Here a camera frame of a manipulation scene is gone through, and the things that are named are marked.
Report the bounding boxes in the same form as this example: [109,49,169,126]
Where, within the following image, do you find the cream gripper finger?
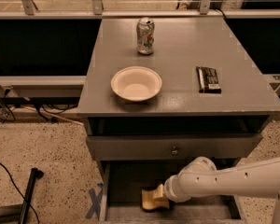
[153,184,166,202]

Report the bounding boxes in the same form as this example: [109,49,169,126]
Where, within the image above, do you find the grey top drawer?
[86,133,263,161]

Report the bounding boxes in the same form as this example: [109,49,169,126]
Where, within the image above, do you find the yellow sponge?
[142,189,170,211]

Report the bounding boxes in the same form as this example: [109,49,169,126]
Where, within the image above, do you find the grey metal frame rail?
[0,76,86,98]

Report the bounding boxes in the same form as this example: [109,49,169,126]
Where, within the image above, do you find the round metal drawer knob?
[171,147,179,156]

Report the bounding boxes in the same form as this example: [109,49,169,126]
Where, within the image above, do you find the bundle of black cables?
[0,89,78,124]

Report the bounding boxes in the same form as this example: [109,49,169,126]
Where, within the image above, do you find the black floor cable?
[0,155,41,224]

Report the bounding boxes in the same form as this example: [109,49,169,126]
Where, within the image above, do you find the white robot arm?
[152,157,280,224]

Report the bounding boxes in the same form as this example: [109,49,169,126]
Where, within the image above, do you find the white paper bowl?
[110,66,162,102]

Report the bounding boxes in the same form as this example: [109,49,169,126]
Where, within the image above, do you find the open grey middle drawer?
[100,161,247,224]

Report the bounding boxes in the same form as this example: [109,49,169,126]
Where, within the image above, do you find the grey wooden drawer cabinet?
[77,17,280,224]

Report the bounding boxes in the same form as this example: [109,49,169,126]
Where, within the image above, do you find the black metal stand leg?
[0,168,44,224]

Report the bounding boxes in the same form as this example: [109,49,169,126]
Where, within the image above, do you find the silver soda can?
[136,17,155,55]

